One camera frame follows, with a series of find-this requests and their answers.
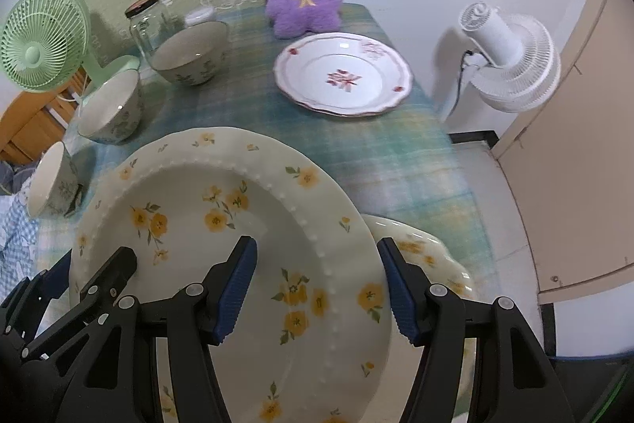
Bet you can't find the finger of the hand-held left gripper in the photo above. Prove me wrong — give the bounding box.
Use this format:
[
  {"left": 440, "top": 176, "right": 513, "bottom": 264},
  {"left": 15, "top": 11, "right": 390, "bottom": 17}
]
[
  {"left": 0, "top": 252, "right": 71, "bottom": 335},
  {"left": 22, "top": 247, "right": 137, "bottom": 362}
]

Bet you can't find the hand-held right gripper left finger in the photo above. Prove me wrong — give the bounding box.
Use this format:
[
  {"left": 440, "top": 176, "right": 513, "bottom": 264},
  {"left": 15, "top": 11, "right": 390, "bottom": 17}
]
[{"left": 54, "top": 235, "right": 259, "bottom": 423}]

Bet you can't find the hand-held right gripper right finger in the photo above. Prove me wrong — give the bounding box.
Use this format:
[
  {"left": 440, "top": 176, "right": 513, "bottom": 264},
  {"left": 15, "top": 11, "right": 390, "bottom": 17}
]
[{"left": 377, "top": 237, "right": 570, "bottom": 423}]

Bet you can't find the scalloped yellow floral plate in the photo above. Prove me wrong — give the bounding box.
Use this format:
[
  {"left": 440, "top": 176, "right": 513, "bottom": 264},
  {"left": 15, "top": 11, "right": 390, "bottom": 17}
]
[{"left": 361, "top": 214, "right": 477, "bottom": 409}]

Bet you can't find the large yellow floral plate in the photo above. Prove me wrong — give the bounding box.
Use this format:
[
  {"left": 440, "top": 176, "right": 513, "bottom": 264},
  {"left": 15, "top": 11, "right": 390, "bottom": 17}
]
[{"left": 68, "top": 126, "right": 393, "bottom": 423}]

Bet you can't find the small floral ceramic bowl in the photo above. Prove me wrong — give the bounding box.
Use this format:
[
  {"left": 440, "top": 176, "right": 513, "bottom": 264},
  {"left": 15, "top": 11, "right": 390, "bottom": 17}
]
[{"left": 26, "top": 142, "right": 84, "bottom": 220}]

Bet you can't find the medium floral ceramic bowl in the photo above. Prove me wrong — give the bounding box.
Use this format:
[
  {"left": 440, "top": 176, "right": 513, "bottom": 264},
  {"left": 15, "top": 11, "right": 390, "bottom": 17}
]
[{"left": 76, "top": 69, "right": 145, "bottom": 145}]

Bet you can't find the large floral ceramic bowl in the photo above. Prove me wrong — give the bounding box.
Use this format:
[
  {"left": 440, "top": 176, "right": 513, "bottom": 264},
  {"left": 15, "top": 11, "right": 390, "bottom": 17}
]
[{"left": 149, "top": 21, "right": 231, "bottom": 87}]

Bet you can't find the red floral plate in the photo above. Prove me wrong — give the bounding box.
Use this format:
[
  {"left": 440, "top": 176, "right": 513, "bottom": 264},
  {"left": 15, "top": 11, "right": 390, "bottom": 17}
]
[{"left": 274, "top": 33, "right": 414, "bottom": 119}]

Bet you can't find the blue checked blanket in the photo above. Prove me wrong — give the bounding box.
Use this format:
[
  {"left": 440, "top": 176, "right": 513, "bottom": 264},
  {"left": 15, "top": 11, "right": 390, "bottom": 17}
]
[{"left": 0, "top": 185, "right": 71, "bottom": 292}]

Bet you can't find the grey cloth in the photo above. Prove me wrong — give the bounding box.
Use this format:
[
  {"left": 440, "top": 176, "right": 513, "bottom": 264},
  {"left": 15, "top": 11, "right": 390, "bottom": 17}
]
[{"left": 0, "top": 159, "right": 38, "bottom": 198}]

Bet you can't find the plaid tablecloth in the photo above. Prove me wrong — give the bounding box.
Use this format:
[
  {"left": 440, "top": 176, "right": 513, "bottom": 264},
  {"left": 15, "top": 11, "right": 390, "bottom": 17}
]
[{"left": 27, "top": 3, "right": 489, "bottom": 305}]

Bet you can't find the green desk fan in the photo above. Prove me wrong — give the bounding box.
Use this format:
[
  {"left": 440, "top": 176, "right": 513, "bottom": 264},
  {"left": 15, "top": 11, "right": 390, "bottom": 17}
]
[{"left": 0, "top": 0, "right": 142, "bottom": 95}]

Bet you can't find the beige door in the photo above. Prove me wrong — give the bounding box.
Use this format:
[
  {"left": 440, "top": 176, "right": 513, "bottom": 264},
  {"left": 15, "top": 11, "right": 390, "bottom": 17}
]
[{"left": 490, "top": 0, "right": 634, "bottom": 306}]

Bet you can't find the glass jar with dark lid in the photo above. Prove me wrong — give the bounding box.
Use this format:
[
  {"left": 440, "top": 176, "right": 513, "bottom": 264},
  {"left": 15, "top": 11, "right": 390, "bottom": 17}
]
[{"left": 124, "top": 0, "right": 172, "bottom": 63}]

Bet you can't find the white fan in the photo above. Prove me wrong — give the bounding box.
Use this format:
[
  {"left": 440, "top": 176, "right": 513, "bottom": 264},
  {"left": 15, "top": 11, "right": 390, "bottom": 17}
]
[{"left": 442, "top": 2, "right": 562, "bottom": 122}]

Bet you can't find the small white container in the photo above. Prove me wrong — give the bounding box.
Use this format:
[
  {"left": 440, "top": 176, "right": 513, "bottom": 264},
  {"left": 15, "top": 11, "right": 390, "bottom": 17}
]
[{"left": 184, "top": 7, "right": 217, "bottom": 28}]

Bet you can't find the black fan cable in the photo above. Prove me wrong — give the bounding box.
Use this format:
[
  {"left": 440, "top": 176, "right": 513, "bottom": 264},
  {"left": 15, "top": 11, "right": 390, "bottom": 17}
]
[{"left": 452, "top": 50, "right": 475, "bottom": 117}]

